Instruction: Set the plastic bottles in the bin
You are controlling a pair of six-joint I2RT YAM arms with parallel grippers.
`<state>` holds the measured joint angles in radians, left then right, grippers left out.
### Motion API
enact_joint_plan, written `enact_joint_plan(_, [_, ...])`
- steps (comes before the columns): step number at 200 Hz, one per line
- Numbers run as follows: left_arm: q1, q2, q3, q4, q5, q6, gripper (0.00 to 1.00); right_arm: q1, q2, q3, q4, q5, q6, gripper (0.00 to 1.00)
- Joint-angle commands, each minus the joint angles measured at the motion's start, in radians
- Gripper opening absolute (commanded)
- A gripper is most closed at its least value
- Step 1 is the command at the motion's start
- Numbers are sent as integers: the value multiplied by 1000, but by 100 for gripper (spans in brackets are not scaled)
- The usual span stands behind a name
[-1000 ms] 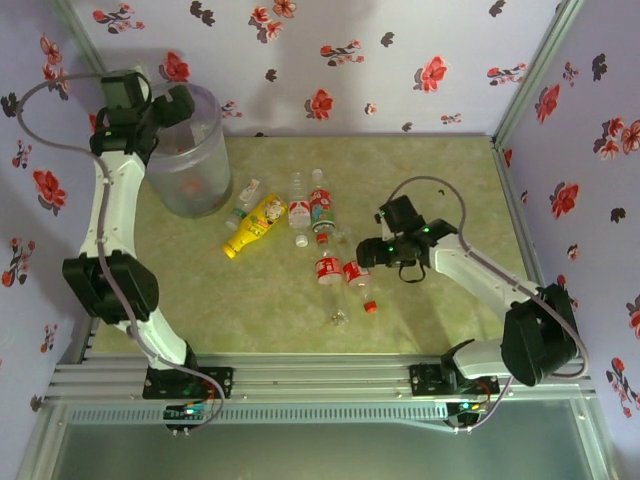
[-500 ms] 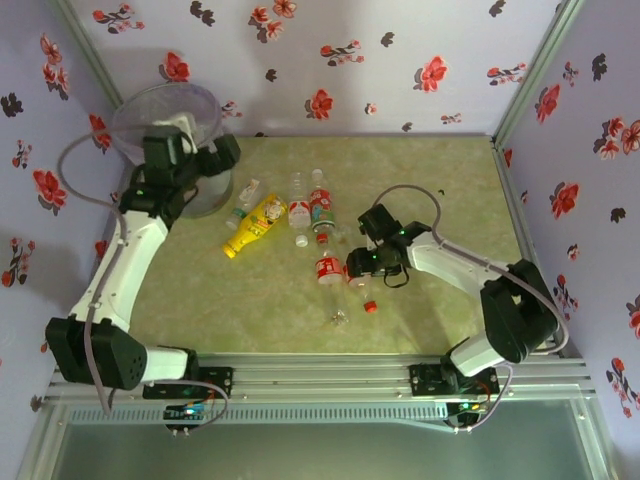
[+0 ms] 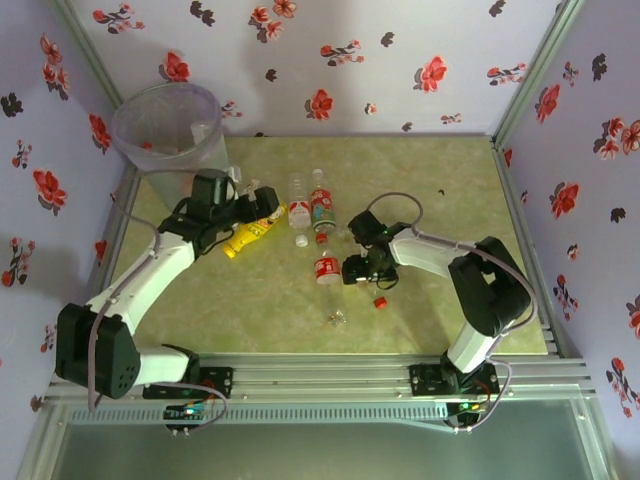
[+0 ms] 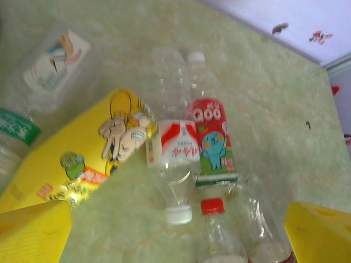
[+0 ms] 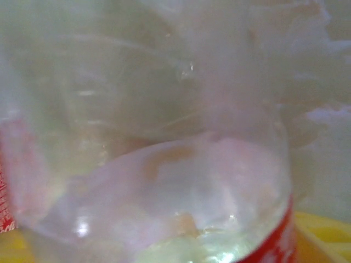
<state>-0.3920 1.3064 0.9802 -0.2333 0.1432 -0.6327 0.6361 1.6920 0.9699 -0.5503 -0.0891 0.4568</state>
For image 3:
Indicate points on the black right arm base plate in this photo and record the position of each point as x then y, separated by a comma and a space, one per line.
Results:
425, 380

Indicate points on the aluminium mounting rail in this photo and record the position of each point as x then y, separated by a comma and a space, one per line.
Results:
320, 377

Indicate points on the clear bottle red-white label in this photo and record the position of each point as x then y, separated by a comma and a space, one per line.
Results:
298, 210

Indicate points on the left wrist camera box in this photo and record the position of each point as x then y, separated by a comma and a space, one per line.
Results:
233, 175

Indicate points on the grey metal shelf panel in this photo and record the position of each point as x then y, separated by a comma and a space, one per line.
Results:
320, 452

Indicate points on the red bottle cap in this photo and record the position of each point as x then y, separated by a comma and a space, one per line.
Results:
381, 302

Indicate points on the aluminium side rail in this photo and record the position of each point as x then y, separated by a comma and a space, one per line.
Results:
515, 200

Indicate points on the translucent plastic waste bin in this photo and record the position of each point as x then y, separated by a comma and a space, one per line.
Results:
165, 115

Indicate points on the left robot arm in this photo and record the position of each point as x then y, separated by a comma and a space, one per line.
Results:
140, 280

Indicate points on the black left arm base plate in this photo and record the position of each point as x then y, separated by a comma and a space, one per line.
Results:
220, 382

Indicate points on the clear bottle red-green label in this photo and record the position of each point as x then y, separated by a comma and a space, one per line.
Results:
321, 205

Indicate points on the aluminium frame post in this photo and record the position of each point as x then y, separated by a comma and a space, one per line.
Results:
540, 65
85, 45

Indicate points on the yellow cartoon plastic bottle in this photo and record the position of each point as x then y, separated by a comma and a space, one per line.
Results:
245, 237

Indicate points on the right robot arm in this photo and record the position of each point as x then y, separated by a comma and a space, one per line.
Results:
425, 255

